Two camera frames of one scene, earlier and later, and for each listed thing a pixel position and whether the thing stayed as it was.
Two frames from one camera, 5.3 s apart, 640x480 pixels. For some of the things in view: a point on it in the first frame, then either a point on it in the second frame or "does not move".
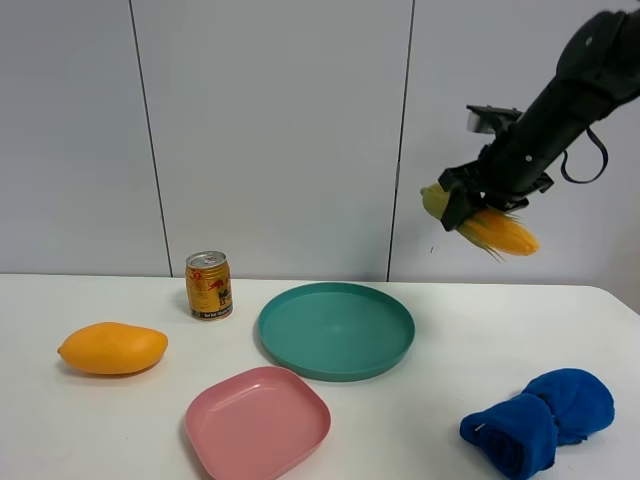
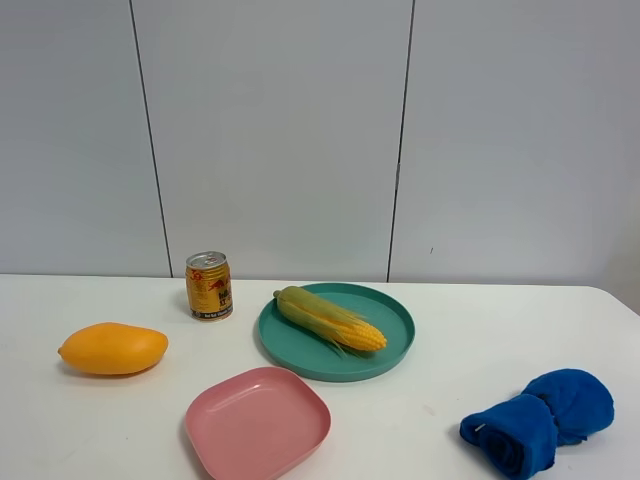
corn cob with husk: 498,231 -> 344,332
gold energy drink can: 209,285 does not move
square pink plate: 258,423 does not move
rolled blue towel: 559,407 does not move
